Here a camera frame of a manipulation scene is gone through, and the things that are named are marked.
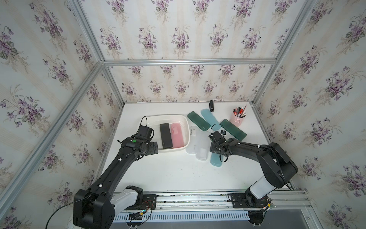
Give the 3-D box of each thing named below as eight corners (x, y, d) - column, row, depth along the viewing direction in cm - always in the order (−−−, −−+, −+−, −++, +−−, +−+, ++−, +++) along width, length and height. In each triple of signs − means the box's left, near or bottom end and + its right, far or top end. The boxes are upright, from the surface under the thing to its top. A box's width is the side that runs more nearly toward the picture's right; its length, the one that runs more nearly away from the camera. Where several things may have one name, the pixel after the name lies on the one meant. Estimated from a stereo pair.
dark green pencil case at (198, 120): (204, 131, 104) (205, 130, 103) (187, 116, 113) (187, 114, 112) (210, 126, 107) (211, 125, 105) (192, 112, 116) (193, 110, 114)
